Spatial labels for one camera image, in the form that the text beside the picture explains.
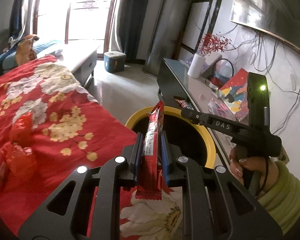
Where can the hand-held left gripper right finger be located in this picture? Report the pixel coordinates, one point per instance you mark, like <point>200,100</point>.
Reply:
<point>165,160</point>

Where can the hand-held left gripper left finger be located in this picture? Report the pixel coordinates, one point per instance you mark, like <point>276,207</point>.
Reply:
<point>139,155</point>

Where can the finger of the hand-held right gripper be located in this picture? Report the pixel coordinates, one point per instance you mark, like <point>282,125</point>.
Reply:
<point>215,123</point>

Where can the red snack wrapper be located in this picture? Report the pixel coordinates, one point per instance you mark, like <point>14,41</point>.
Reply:
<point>150,170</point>

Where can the yellow rimmed black bin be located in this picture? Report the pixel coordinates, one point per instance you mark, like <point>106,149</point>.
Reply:
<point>137,116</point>

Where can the person's right hand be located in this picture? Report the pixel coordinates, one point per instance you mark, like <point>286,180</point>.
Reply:
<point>252,165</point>

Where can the colourful red gift box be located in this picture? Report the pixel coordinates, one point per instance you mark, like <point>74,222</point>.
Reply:
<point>233,92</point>

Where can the dark red snack packet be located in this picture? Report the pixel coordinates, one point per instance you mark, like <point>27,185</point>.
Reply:
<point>183,104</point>

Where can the black round hoop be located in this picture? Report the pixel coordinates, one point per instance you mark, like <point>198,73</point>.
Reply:
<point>232,67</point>

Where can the white paper roll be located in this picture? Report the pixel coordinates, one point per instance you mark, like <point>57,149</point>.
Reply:
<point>196,66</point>

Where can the white canvas board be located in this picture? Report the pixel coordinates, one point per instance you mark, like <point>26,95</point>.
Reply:
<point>212,60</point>

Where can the red flower decoration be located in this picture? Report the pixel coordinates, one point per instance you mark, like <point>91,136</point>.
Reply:
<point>212,42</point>

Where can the blue storage box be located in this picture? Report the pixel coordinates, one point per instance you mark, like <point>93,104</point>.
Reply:
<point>115,62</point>

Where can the grey standing air conditioner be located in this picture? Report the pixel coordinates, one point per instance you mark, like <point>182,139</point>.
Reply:
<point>155,42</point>

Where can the grey low table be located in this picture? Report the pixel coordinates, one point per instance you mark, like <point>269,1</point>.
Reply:
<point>82,57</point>

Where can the red floral blanket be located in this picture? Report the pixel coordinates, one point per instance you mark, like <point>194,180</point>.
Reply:
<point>40,92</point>

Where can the crumpled red wrapper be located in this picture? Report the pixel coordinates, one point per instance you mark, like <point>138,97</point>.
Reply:
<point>22,127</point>

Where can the flat red packet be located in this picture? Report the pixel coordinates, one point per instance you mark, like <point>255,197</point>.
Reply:
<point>12,165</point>

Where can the dark blue curtain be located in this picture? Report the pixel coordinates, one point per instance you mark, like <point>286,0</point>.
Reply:
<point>137,17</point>
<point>20,10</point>

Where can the large window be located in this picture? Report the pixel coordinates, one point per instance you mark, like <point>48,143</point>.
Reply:
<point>85,10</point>

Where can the brown plush toy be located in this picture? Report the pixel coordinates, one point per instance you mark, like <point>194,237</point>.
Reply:
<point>25,50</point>

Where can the wall mounted television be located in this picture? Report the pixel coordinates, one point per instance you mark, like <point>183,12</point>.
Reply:
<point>277,10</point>

